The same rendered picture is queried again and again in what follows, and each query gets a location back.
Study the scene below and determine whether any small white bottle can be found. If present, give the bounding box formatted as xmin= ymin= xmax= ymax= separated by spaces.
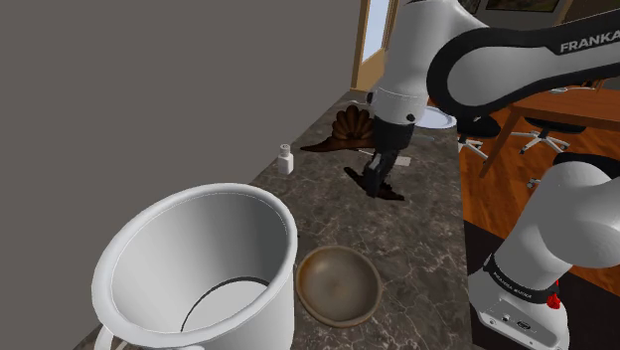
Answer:
xmin=277 ymin=143 xmax=295 ymax=176

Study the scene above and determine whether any brown fan-shaped figure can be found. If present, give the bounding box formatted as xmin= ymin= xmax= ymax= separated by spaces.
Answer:
xmin=299 ymin=104 xmax=380 ymax=154

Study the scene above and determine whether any wooden framed door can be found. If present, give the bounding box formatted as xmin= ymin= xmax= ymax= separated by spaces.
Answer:
xmin=350 ymin=0 xmax=401 ymax=93

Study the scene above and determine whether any wooden table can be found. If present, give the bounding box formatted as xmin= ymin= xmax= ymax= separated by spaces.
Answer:
xmin=478 ymin=86 xmax=620 ymax=179

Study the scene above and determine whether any white plate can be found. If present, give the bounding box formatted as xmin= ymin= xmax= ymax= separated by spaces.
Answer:
xmin=414 ymin=105 xmax=458 ymax=130

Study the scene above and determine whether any brown bowl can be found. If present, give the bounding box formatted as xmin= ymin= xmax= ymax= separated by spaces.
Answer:
xmin=294 ymin=245 xmax=384 ymax=329

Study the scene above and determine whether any dark robot stand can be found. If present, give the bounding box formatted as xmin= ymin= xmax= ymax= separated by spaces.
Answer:
xmin=463 ymin=220 xmax=620 ymax=350

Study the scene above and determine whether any large white mug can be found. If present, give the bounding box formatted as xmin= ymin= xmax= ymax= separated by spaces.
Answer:
xmin=90 ymin=182 xmax=299 ymax=350

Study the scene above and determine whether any black office chair white base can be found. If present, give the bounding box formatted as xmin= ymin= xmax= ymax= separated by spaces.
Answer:
xmin=510 ymin=116 xmax=588 ymax=157
xmin=456 ymin=114 xmax=503 ymax=162

